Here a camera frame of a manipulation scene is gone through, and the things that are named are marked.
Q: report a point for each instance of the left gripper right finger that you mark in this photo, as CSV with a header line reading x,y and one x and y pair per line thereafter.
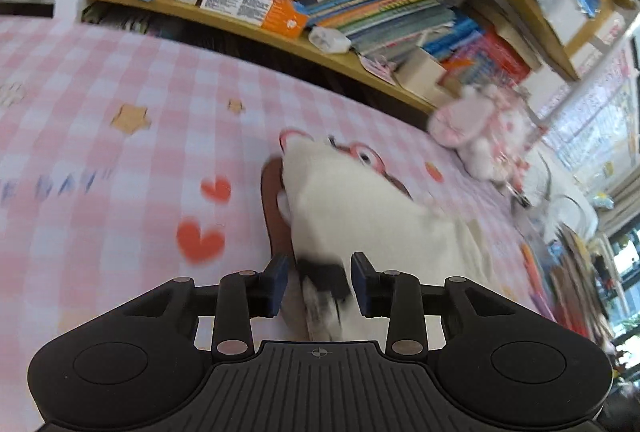
x,y
395,296

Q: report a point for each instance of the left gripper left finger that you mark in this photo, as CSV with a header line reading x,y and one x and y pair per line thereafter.
x,y
243,296

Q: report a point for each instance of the cream t-shirt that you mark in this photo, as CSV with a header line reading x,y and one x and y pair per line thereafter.
x,y
341,202

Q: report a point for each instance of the orange marker pen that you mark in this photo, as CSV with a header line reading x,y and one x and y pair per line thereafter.
x,y
532,271

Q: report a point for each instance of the pink checkered tablecloth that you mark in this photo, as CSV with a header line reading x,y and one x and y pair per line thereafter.
x,y
127,161

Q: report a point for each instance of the pink white plush toy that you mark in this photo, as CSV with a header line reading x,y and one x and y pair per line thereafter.
x,y
488,126

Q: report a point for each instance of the cream square pen holder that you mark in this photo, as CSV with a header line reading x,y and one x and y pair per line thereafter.
x,y
420,74

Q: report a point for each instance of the white charger block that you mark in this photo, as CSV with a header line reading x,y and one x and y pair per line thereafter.
x,y
329,40

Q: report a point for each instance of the lying white orange toothpaste box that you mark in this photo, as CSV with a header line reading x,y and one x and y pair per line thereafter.
x,y
284,17

